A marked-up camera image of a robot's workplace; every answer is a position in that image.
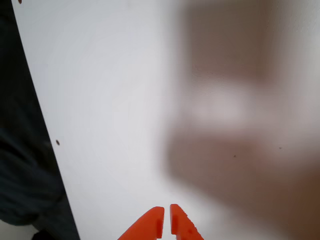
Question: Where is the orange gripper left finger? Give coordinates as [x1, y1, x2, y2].
[117, 206, 166, 240]

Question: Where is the person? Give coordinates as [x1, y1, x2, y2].
[0, 0, 81, 240]

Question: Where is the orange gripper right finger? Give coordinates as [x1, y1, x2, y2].
[169, 203, 205, 240]

